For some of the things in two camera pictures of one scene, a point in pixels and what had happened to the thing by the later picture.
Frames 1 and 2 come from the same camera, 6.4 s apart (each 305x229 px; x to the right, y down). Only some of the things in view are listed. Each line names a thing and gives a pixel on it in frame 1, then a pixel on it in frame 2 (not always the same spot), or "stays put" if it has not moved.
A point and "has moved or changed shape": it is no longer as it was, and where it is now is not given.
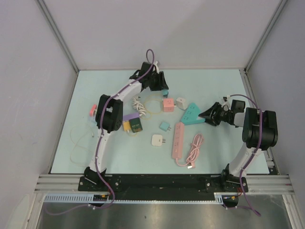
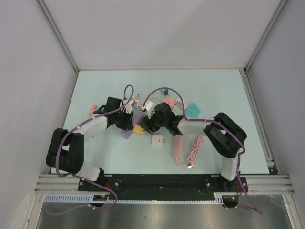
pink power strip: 177,140 stays put
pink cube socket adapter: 168,105 stays put
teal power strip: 191,116 stays put
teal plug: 165,92 stays put
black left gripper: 161,82 -> 127,124
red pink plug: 92,111 stays put
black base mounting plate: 157,183 stays put
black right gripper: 209,112 -> 149,121
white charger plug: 157,140 stays put
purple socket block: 126,117 has moved or changed shape
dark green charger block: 136,124 -> 143,123
